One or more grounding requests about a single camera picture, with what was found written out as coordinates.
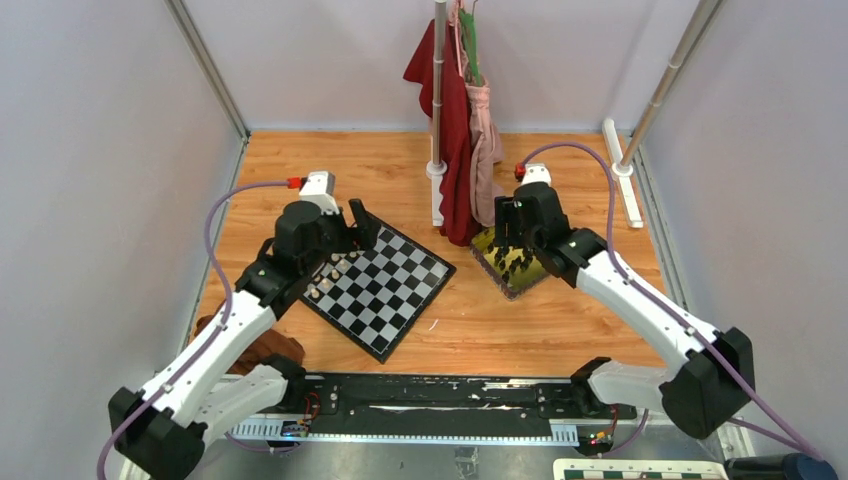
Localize yellow metal tin tray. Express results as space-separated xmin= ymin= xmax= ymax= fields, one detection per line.
xmin=470 ymin=228 xmax=549 ymax=301

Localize black white chessboard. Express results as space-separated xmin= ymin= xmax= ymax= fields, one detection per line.
xmin=301 ymin=219 xmax=456 ymax=363

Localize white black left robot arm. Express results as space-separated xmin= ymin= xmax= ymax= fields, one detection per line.
xmin=105 ymin=199 xmax=380 ymax=479

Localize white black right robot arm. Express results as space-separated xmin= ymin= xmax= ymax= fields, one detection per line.
xmin=495 ymin=182 xmax=755 ymax=439

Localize cream chess pieces row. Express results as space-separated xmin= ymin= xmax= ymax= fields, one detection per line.
xmin=305 ymin=251 xmax=361 ymax=300

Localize black chess pieces in tin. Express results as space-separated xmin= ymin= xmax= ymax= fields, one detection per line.
xmin=486 ymin=244 xmax=535 ymax=283

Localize pink hanging garment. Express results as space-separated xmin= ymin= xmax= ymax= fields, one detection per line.
xmin=449 ymin=1 xmax=505 ymax=227

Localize dark red hanging shirt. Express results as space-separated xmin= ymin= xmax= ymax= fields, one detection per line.
xmin=403 ymin=21 xmax=480 ymax=246

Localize white centre rack foot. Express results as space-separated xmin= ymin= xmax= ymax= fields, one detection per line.
xmin=426 ymin=161 xmax=447 ymax=227

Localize white rack foot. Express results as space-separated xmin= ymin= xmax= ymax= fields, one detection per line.
xmin=601 ymin=118 xmax=645 ymax=229
xmin=426 ymin=161 xmax=447 ymax=227

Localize white right rack foot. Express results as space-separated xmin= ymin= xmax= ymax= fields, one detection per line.
xmin=601 ymin=118 xmax=645 ymax=229

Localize brown crumpled cloth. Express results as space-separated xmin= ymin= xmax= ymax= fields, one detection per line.
xmin=227 ymin=329 xmax=305 ymax=375

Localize green clothes hanger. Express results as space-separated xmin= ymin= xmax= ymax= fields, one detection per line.
xmin=458 ymin=7 xmax=484 ymax=87

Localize silver centre rack pole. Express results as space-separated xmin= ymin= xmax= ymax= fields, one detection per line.
xmin=428 ymin=0 xmax=447 ymax=178

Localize silver rack pole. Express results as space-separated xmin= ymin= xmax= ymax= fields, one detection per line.
xmin=428 ymin=0 xmax=447 ymax=178
xmin=623 ymin=0 xmax=724 ymax=165

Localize green white chessboard box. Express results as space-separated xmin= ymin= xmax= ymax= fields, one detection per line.
xmin=552 ymin=458 xmax=728 ymax=480

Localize silver right rack pole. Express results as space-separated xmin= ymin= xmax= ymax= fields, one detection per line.
xmin=623 ymin=0 xmax=724 ymax=165

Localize dark blue cylinder object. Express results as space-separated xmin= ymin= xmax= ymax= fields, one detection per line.
xmin=724 ymin=453 xmax=839 ymax=480

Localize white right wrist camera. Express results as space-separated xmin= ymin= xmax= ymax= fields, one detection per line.
xmin=520 ymin=163 xmax=552 ymax=186

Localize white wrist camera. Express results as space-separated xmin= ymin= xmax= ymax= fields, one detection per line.
xmin=520 ymin=163 xmax=552 ymax=186
xmin=299 ymin=171 xmax=341 ymax=215

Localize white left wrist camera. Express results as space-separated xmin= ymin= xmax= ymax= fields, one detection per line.
xmin=299 ymin=171 xmax=341 ymax=215

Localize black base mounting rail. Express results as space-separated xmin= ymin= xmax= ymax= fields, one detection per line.
xmin=263 ymin=372 xmax=637 ymax=446

